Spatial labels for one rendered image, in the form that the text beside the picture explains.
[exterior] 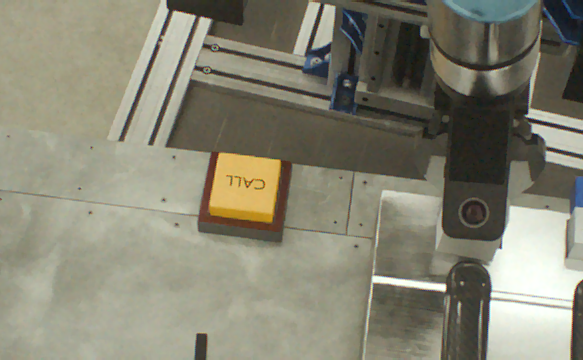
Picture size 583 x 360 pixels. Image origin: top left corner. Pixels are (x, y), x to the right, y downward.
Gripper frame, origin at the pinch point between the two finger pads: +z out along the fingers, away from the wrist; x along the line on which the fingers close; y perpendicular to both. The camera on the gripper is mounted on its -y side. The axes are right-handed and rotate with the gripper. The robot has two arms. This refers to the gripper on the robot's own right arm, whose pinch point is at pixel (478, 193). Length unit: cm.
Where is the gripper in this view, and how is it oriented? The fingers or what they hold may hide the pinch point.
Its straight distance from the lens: 108.0
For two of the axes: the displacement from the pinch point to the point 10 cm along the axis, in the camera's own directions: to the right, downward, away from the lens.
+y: 1.2, -9.1, 3.8
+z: 1.2, 4.0, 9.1
